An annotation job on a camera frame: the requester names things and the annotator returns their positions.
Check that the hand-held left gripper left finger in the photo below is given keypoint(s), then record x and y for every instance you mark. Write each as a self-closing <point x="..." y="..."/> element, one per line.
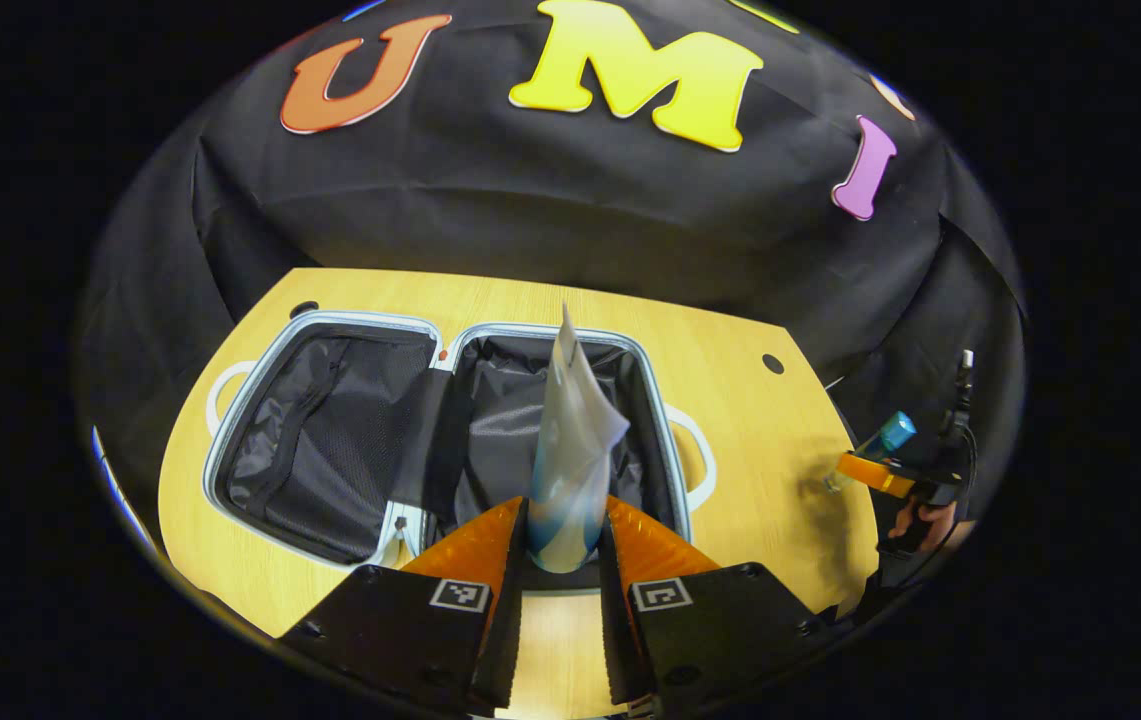
<point x="505" y="630"/>

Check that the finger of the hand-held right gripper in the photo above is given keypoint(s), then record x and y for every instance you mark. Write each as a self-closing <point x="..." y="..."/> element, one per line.
<point x="875" y="475"/>

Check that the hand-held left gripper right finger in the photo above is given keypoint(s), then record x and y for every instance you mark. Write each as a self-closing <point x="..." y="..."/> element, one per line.
<point x="618" y="630"/>

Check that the translucent blue bottle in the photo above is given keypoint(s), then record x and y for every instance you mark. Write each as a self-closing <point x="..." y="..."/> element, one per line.
<point x="885" y="440"/>

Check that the white blue tube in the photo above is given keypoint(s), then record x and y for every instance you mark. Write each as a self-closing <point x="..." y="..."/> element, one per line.
<point x="570" y="450"/>

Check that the light blue small suitcase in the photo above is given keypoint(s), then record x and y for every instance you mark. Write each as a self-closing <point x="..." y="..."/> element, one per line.
<point x="330" y="450"/>

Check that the black backdrop cloth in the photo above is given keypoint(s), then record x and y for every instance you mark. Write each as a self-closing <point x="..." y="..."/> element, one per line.
<point x="530" y="220"/>

